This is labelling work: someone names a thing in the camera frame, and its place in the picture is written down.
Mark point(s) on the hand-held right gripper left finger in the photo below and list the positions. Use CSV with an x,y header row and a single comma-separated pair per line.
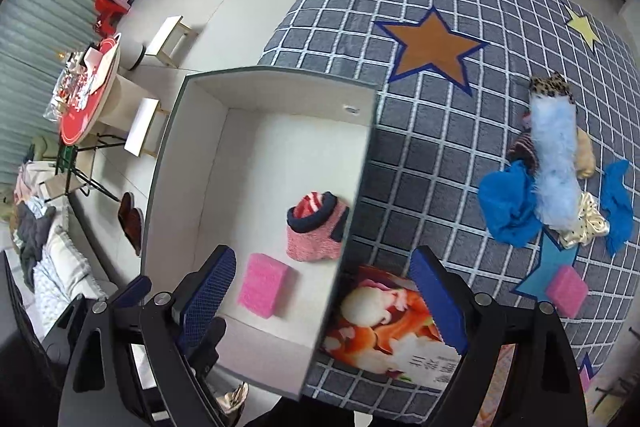
x,y
207,292

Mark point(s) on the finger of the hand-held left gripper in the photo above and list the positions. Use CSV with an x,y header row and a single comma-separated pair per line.
x,y
131,291
207,347

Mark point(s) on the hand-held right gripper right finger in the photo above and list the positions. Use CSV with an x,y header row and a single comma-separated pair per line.
x,y
440,307

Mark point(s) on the blue cloth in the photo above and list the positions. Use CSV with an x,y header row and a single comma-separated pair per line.
x,y
510,207
617,202

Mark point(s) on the white storage box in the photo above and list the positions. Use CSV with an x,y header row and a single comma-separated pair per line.
x,y
280,157

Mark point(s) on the cream satin dotted scrunchie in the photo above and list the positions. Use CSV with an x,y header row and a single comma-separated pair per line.
x,y
585,219

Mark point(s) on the multicoloured knit hat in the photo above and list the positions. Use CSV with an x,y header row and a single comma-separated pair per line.
x,y
524,151

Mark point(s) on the light blue fluffy scarf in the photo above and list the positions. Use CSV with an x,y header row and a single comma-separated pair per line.
x,y
552,157

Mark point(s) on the dark red slipper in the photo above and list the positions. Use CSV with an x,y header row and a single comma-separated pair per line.
x,y
126,209
136,234

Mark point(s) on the cream satin shoe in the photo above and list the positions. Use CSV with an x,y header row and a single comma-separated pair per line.
x,y
232,399

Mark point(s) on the printed food picture packet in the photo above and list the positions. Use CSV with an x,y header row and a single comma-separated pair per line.
x,y
380,332

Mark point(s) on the white patterned cushion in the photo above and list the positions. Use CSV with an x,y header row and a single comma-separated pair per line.
x,y
55,267

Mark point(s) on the red striped knit sock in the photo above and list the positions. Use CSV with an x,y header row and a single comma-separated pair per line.
x,y
315,232

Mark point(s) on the pile of clothes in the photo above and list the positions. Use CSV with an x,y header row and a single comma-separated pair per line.
x,y
30,207

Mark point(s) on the grey plaid star blanket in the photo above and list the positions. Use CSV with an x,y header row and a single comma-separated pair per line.
x,y
425,167

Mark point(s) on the white wooden bench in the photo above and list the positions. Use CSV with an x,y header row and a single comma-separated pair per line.
x,y
172,34
142,127

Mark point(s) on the red round table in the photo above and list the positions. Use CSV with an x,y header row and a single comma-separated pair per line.
x,y
92,107

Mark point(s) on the beige scrunchie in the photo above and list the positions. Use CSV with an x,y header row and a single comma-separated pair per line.
x,y
585,157

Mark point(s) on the clutter of tableware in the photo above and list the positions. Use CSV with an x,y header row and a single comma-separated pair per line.
x,y
75,79

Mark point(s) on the white round bin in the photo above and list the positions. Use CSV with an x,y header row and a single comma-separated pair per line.
x,y
132,54

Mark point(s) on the leopard print scrunchie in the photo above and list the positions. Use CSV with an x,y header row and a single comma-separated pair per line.
x,y
550,86

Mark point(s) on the red plastic stool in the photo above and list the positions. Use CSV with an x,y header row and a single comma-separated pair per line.
x,y
107,7
105,27

